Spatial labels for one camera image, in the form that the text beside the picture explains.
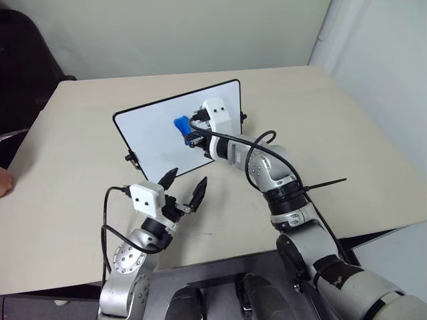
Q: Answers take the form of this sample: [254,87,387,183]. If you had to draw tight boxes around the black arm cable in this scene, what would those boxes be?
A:
[101,185,161,278]
[189,119,351,264]

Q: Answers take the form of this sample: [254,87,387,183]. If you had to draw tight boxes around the black-framed whiteboard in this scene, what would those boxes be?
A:
[112,79,243,183]

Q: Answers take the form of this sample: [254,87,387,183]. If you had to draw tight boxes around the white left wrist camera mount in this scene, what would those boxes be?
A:
[128,181,166,213]

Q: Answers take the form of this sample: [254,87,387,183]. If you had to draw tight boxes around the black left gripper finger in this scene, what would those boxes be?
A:
[157,167,179,191]
[185,176,209,213]

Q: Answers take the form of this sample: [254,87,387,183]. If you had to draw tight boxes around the black chair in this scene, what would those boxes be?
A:
[0,9,78,168]

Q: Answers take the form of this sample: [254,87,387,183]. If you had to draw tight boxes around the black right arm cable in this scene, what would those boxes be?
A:
[189,119,351,264]

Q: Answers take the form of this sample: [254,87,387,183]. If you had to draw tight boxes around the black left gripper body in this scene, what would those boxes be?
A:
[161,195,195,223]

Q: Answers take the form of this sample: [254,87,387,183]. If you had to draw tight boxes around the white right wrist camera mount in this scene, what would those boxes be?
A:
[203,97,232,135]

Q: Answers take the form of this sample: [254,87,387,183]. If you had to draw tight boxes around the bare person hand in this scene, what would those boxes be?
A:
[0,166,16,199]

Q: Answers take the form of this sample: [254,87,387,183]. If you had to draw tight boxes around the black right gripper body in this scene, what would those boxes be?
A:
[195,105,214,158]

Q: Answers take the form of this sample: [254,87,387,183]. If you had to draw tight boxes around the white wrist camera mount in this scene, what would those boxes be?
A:
[203,97,232,135]
[128,181,166,213]

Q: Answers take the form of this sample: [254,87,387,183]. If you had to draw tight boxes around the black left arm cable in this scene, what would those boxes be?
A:
[101,185,161,278]

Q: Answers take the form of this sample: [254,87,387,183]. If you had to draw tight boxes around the black zip tie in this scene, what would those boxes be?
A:
[302,178,348,193]

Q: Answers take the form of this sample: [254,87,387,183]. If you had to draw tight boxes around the blue whiteboard eraser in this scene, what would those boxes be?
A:
[172,116,201,147]

